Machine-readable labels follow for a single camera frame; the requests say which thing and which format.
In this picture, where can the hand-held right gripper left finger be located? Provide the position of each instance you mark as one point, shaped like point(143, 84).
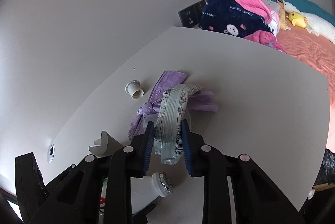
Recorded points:
point(148, 148)

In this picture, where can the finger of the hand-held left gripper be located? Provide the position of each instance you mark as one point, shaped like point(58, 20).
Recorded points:
point(26, 182)

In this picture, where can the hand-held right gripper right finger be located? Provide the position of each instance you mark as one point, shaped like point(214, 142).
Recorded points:
point(186, 150)

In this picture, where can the silver foil wrapper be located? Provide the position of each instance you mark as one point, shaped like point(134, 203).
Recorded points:
point(168, 140)

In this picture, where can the clear plastic cup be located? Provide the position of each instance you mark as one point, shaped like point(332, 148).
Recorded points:
point(147, 119)

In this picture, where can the white milk bottle green print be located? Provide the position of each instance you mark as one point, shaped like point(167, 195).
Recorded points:
point(157, 183)

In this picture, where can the purple plastic bag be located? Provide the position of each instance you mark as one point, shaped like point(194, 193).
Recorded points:
point(167, 77)

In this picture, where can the cardboard bin with black bag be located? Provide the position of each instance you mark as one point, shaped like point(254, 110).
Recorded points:
point(324, 169)

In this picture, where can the grey pipe elbow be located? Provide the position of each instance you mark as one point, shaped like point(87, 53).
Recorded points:
point(110, 146)

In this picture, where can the pink floral fabric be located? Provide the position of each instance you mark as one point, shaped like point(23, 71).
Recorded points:
point(264, 39)

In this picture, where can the navy rabbit print blanket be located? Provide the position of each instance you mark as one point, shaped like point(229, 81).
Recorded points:
point(230, 20)

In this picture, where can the white pink striped blanket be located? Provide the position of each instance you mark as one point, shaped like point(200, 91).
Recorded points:
point(272, 23)

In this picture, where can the bed with pink sheet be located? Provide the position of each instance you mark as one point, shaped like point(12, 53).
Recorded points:
point(308, 51)

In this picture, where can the pink fleece blanket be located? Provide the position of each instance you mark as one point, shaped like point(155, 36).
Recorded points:
point(248, 1)

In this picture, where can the yellow knit cloth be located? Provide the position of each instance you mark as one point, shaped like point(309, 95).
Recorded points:
point(282, 18)

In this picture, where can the yellow duck plush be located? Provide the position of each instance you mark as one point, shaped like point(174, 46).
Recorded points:
point(297, 20)

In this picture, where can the white goose plush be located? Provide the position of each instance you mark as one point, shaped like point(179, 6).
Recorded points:
point(318, 23)

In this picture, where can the teal pillow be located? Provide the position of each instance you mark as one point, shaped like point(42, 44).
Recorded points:
point(306, 6)

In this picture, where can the black wall socket panel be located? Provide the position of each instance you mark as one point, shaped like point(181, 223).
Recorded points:
point(191, 14)

